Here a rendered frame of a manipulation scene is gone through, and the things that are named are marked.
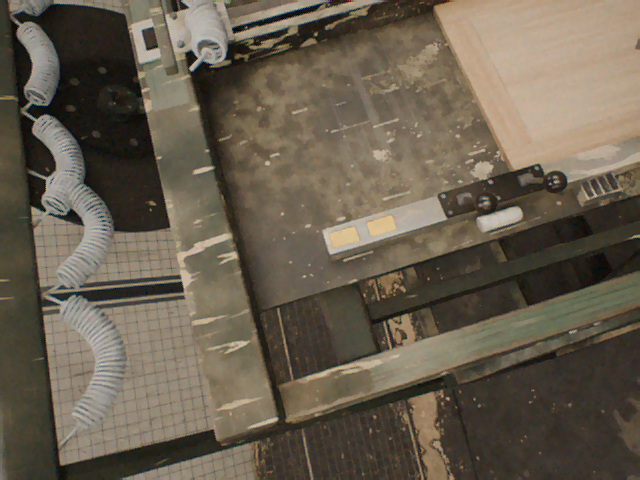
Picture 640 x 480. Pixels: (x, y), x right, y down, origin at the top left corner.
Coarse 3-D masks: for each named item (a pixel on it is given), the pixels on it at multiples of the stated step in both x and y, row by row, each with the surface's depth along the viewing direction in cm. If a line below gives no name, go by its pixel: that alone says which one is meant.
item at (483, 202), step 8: (464, 192) 95; (480, 192) 85; (488, 192) 84; (464, 200) 93; (472, 200) 90; (480, 200) 84; (488, 200) 83; (496, 200) 84; (480, 208) 84; (488, 208) 83; (496, 208) 84
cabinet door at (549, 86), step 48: (480, 0) 115; (528, 0) 114; (576, 0) 114; (624, 0) 113; (480, 48) 110; (528, 48) 110; (576, 48) 110; (624, 48) 109; (480, 96) 106; (528, 96) 106; (576, 96) 106; (624, 96) 105; (528, 144) 102; (576, 144) 101
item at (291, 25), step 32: (192, 0) 99; (320, 0) 110; (352, 0) 112; (384, 0) 109; (416, 0) 112; (448, 0) 115; (256, 32) 108; (288, 32) 109; (320, 32) 112; (352, 32) 115; (224, 64) 112
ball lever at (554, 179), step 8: (520, 176) 95; (528, 176) 95; (552, 176) 84; (560, 176) 84; (520, 184) 95; (528, 184) 95; (544, 184) 86; (552, 184) 84; (560, 184) 84; (552, 192) 85
